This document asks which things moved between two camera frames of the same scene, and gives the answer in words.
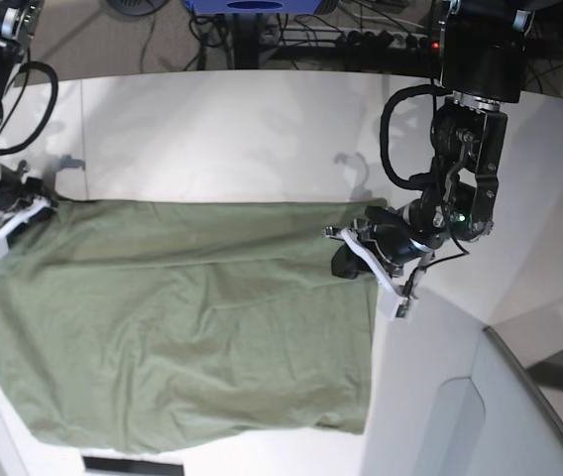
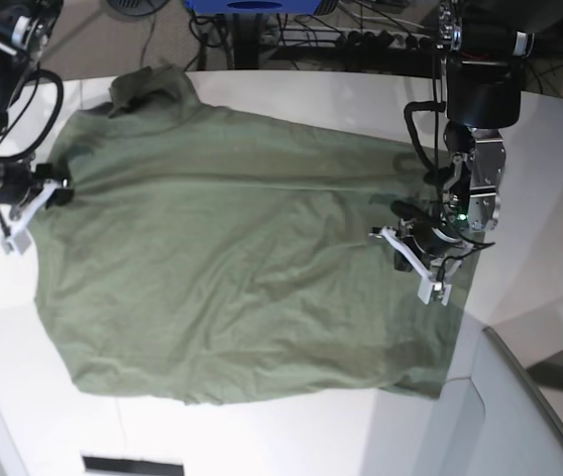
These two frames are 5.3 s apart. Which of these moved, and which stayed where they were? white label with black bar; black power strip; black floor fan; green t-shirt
Moved: green t-shirt
Stayed: black floor fan; black power strip; white label with black bar
